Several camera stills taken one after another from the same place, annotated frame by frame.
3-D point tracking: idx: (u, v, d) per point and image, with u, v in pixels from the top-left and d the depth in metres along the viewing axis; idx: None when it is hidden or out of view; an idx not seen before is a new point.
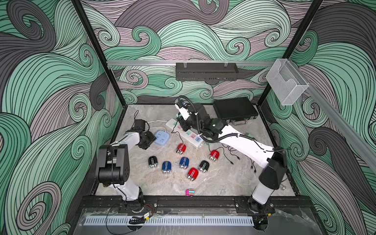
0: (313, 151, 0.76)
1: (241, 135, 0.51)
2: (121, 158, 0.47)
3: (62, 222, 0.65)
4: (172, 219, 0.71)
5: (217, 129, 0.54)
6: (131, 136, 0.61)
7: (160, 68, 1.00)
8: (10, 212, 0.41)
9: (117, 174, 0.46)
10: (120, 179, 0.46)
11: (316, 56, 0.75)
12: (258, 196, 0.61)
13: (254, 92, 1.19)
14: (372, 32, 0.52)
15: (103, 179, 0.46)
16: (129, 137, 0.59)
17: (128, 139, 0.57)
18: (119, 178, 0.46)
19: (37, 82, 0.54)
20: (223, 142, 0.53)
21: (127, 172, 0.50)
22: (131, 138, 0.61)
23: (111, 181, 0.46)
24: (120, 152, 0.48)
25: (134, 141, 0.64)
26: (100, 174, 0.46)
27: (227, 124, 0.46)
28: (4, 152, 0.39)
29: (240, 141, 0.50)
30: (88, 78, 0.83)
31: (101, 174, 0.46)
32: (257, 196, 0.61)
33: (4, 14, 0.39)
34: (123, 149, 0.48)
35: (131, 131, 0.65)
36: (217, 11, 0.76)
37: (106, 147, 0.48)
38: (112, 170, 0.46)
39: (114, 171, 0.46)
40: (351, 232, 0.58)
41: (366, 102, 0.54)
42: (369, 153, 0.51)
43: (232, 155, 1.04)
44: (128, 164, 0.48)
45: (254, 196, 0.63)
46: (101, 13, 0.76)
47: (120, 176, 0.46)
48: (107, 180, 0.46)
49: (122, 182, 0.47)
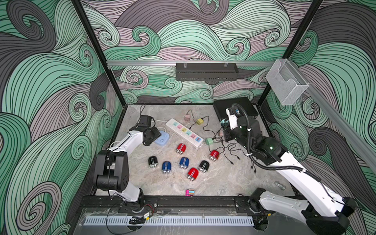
0: (313, 151, 0.76)
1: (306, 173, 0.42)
2: (119, 167, 0.45)
3: (62, 222, 0.65)
4: (172, 219, 0.71)
5: (274, 152, 0.45)
6: (133, 138, 0.57)
7: (160, 68, 1.00)
8: (10, 212, 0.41)
9: (114, 181, 0.44)
10: (118, 187, 0.44)
11: (315, 56, 0.75)
12: (267, 204, 0.60)
13: (254, 92, 1.19)
14: (372, 32, 0.52)
15: (100, 186, 0.44)
16: (131, 140, 0.56)
17: (129, 142, 0.54)
18: (116, 186, 0.44)
19: (37, 82, 0.54)
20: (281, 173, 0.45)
21: (125, 179, 0.48)
22: (133, 140, 0.57)
23: (108, 189, 0.45)
24: (120, 156, 0.45)
25: (137, 142, 0.61)
26: (97, 180, 0.45)
27: (287, 150, 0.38)
28: (5, 152, 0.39)
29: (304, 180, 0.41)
30: (88, 78, 0.83)
31: (99, 180, 0.44)
32: (265, 202, 0.61)
33: (4, 14, 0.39)
34: (121, 157, 0.45)
35: (135, 130, 0.63)
36: (217, 11, 0.76)
37: (105, 153, 0.46)
38: (109, 177, 0.45)
39: (112, 178, 0.45)
40: (351, 232, 0.58)
41: (366, 102, 0.54)
42: (369, 153, 0.51)
43: (232, 155, 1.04)
44: (128, 172, 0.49)
45: (261, 200, 0.63)
46: (101, 13, 0.76)
47: (117, 185, 0.44)
48: (105, 188, 0.44)
49: (119, 190, 0.44)
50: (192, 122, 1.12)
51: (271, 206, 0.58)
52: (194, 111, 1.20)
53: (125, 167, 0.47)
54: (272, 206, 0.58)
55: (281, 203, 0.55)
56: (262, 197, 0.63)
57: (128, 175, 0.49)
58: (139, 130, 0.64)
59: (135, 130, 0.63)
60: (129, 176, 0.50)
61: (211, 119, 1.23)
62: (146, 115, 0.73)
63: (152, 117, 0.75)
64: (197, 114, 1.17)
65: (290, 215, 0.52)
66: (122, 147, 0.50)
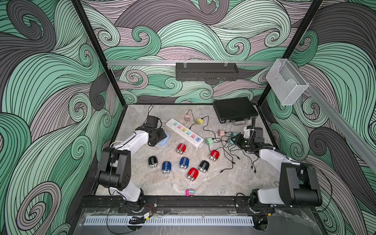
0: (313, 151, 0.76)
1: (275, 150, 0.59)
2: (122, 165, 0.45)
3: (62, 222, 0.65)
4: (172, 219, 0.71)
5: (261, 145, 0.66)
6: (138, 137, 0.58)
7: (160, 68, 1.00)
8: (10, 213, 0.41)
9: (115, 179, 0.45)
10: (118, 186, 0.44)
11: (316, 56, 0.75)
12: (263, 195, 0.62)
13: (254, 92, 1.19)
14: (372, 32, 0.52)
15: (102, 182, 0.45)
16: (136, 139, 0.56)
17: (133, 141, 0.55)
18: (117, 184, 0.44)
19: (36, 82, 0.54)
20: (262, 155, 0.62)
21: (126, 178, 0.48)
22: (138, 140, 0.57)
23: (108, 186, 0.45)
24: (124, 155, 0.46)
25: (142, 142, 0.62)
26: (100, 176, 0.45)
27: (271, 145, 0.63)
28: (4, 152, 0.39)
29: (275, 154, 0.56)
30: (88, 78, 0.83)
31: (101, 177, 0.45)
32: (261, 192, 0.63)
33: (4, 14, 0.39)
34: (124, 155, 0.46)
35: (141, 130, 0.64)
36: (217, 11, 0.76)
37: (109, 150, 0.47)
38: (111, 175, 0.45)
39: (113, 176, 0.45)
40: (351, 232, 0.58)
41: (366, 102, 0.54)
42: (369, 153, 0.51)
43: (232, 155, 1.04)
44: (129, 171, 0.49)
45: (258, 192, 0.65)
46: (101, 13, 0.76)
47: (118, 183, 0.44)
48: (106, 185, 0.45)
49: (120, 189, 0.45)
50: (192, 122, 1.12)
51: (265, 196, 0.60)
52: (194, 111, 1.20)
53: (127, 166, 0.47)
54: (267, 197, 0.59)
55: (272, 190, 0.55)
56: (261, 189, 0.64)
57: (129, 175, 0.49)
58: (145, 130, 0.64)
59: (142, 130, 0.64)
60: (131, 176, 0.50)
61: (211, 119, 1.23)
62: (153, 116, 0.73)
63: (158, 118, 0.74)
64: (197, 114, 1.17)
65: (277, 200, 0.52)
66: (126, 145, 0.51)
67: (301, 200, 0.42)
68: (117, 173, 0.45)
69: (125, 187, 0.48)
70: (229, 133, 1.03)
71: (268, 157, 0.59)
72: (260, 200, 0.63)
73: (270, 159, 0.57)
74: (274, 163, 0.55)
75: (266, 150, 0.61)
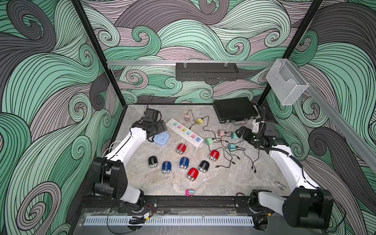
0: (313, 151, 0.76)
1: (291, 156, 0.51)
2: (115, 177, 0.42)
3: (62, 222, 0.65)
4: (172, 218, 0.71)
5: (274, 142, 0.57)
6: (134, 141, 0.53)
7: (160, 68, 1.00)
8: (10, 213, 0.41)
9: (111, 190, 0.43)
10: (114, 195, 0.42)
11: (315, 56, 0.75)
12: (263, 198, 0.62)
13: (254, 92, 1.19)
14: (372, 32, 0.52)
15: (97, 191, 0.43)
16: (131, 143, 0.51)
17: (128, 147, 0.50)
18: (112, 194, 0.42)
19: (36, 82, 0.54)
20: (274, 155, 0.54)
21: (123, 187, 0.46)
22: (133, 142, 0.52)
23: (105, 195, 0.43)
24: (116, 168, 0.42)
25: (138, 143, 0.56)
26: (95, 185, 0.44)
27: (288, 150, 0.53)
28: (4, 152, 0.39)
29: (288, 162, 0.49)
30: (88, 78, 0.83)
31: (96, 187, 0.43)
32: (262, 195, 0.62)
33: (4, 14, 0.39)
34: (117, 168, 0.42)
35: (135, 130, 0.56)
36: (217, 11, 0.76)
37: (101, 160, 0.43)
38: (105, 184, 0.44)
39: (107, 186, 0.42)
40: (351, 232, 0.58)
41: (366, 102, 0.54)
42: (369, 153, 0.51)
43: (231, 155, 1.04)
44: (126, 180, 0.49)
45: (259, 193, 0.65)
46: (101, 13, 0.76)
47: (113, 193, 0.42)
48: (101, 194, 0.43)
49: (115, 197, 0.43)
50: (192, 122, 1.12)
51: (266, 199, 0.60)
52: (195, 111, 1.20)
53: (121, 176, 0.44)
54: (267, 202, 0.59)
55: (272, 199, 0.55)
56: (262, 192, 0.66)
57: (125, 182, 0.47)
58: (142, 129, 0.57)
59: (138, 131, 0.56)
60: (127, 184, 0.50)
61: (211, 119, 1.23)
62: (152, 109, 0.66)
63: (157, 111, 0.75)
64: (197, 114, 1.17)
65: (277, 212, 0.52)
66: (119, 154, 0.46)
67: (305, 223, 0.40)
68: (111, 183, 0.42)
69: (121, 195, 0.46)
70: (229, 133, 1.03)
71: (279, 161, 0.52)
72: (260, 202, 0.63)
73: (282, 166, 0.50)
74: (284, 170, 0.49)
75: (280, 154, 0.52)
